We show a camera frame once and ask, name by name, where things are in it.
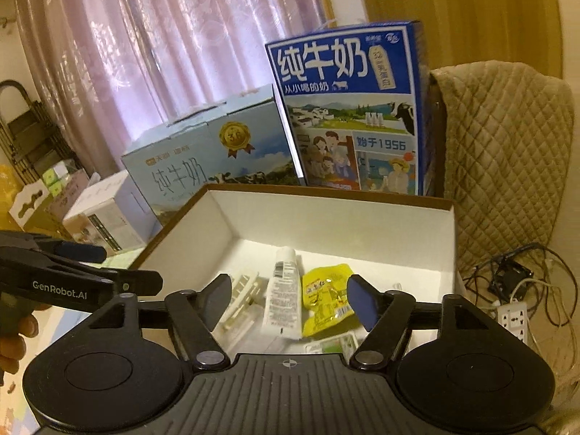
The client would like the yellow sachet packet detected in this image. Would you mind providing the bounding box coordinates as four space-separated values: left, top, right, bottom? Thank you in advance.
302 264 354 338

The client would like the white blue-label tube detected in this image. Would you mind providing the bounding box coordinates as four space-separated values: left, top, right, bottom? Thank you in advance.
261 246 302 341

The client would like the person left hand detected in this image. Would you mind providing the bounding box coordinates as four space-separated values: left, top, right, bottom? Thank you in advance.
1 292 38 385

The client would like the green white small box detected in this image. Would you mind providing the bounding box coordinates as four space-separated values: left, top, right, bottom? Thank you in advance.
304 331 359 359

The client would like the beige white product carton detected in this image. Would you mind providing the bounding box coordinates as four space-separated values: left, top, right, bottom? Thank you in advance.
63 170 159 255

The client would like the clear plastic blister tray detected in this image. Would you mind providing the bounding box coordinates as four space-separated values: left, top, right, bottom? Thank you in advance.
213 272 265 341

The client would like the brown open cardboard box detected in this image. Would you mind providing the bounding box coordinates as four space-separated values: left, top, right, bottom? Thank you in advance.
9 180 68 238

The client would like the brown cardboard storage box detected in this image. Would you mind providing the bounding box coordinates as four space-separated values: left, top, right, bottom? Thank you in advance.
128 182 466 355

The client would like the black metal rack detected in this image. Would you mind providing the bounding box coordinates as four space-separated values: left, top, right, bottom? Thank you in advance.
1 80 83 185

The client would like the white power strip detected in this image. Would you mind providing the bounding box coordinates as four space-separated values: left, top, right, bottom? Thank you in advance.
497 301 529 344

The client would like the light blue milk carton box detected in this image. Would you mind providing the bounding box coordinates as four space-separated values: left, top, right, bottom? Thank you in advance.
122 84 299 225

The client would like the pink window curtain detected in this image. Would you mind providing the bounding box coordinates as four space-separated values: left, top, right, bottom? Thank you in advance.
14 0 323 176

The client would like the dark blue milk carton box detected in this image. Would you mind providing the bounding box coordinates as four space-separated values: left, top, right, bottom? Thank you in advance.
265 21 431 195

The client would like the beige quilted chair cover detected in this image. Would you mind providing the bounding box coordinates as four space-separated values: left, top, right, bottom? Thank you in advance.
432 60 575 272

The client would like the black cables bundle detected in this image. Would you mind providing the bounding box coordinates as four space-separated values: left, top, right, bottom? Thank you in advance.
461 241 577 327

